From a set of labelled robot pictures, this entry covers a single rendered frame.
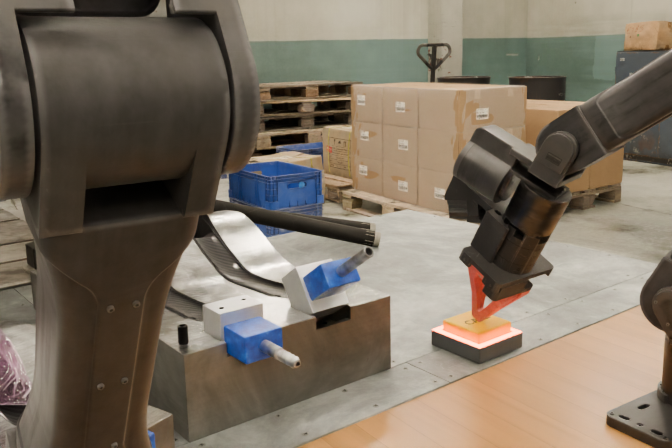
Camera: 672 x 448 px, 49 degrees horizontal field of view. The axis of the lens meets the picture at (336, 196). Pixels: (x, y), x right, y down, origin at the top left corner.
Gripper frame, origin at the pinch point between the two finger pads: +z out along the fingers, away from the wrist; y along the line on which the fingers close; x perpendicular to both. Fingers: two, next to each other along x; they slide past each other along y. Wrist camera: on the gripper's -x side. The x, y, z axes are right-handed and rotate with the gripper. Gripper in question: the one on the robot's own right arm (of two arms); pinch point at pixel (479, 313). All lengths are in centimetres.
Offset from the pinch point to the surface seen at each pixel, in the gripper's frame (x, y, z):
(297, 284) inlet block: -8.4, 23.2, -4.0
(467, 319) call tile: -0.7, 0.7, 1.5
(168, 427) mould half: 1.1, 42.1, -0.8
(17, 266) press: -71, 33, 45
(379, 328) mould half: -2.6, 14.3, 0.2
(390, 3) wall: -557, -521, 209
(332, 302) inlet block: -5.3, 20.4, -3.3
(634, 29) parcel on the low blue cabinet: -332, -636, 129
